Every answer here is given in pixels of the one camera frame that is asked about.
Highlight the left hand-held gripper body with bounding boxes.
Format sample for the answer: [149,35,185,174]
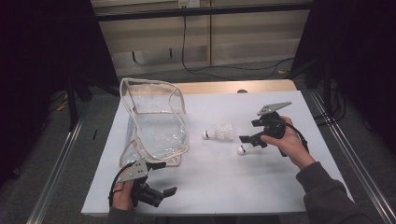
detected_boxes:
[116,158,166,208]

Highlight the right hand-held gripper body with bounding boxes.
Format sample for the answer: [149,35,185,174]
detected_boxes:
[250,101,292,147]

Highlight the clear plastic bag beige trim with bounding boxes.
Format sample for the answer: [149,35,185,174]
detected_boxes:
[119,77,191,168]

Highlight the person's right hand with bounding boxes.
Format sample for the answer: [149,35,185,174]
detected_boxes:
[261,116,316,171]

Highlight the person's left hand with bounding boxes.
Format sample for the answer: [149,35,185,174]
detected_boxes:
[111,179,135,211]

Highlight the white table sheet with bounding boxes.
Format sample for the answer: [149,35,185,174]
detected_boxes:
[80,91,359,217]

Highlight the wooden table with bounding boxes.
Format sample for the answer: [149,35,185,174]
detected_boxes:
[80,78,359,218]

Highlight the black metal stand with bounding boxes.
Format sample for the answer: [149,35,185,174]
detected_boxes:
[66,74,94,132]
[304,59,334,116]

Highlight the dark curtain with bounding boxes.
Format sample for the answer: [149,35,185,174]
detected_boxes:
[290,0,396,153]
[0,0,120,188]

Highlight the black horizontal bar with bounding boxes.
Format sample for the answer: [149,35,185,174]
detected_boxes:
[94,3,314,22]

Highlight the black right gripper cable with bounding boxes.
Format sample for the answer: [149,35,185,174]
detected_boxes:
[274,119,310,154]

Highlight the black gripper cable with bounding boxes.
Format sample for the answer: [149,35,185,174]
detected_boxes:
[107,164,134,208]
[274,119,310,154]

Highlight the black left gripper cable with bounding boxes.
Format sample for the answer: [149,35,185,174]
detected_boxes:
[107,164,134,208]

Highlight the black floor cable bundle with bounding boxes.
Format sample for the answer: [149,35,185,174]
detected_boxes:
[314,90,347,126]

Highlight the metal floor rail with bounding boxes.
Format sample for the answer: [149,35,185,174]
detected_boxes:
[26,118,85,224]
[309,90,396,224]

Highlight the long black wall cable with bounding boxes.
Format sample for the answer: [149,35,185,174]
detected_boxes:
[181,15,295,81]

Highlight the white wall socket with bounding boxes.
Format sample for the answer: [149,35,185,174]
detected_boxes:
[177,0,201,8]

